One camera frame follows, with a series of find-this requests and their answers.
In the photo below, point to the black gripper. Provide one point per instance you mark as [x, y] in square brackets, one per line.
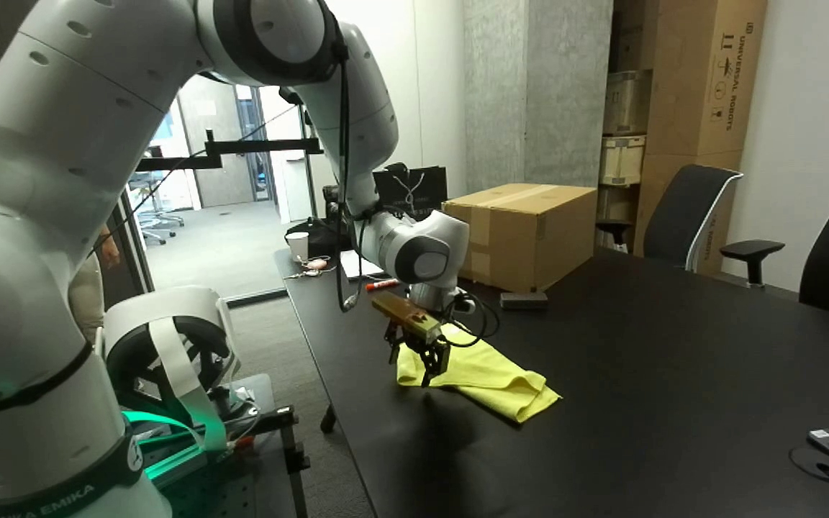
[416, 343]

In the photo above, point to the yellow cloth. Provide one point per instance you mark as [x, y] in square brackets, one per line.
[503, 379]

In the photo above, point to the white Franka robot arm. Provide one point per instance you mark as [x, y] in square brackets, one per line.
[69, 146]

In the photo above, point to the red marker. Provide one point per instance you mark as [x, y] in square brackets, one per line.
[380, 284]

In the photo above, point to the grey remote control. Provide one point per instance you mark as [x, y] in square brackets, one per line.
[524, 300]

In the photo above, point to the white paper sheet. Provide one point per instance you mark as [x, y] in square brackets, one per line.
[356, 265]

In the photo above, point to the black electronics equipment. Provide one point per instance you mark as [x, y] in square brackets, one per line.
[418, 188]

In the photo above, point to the white cup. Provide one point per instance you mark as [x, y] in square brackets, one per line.
[297, 248]

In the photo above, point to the black horizontal boom bar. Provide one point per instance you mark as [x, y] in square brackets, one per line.
[242, 146]

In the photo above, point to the small brown cardboard box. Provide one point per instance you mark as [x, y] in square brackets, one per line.
[628, 101]

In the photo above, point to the tall brown cardboard box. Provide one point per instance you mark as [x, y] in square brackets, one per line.
[711, 88]

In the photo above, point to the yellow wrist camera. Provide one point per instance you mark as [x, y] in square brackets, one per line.
[405, 316]

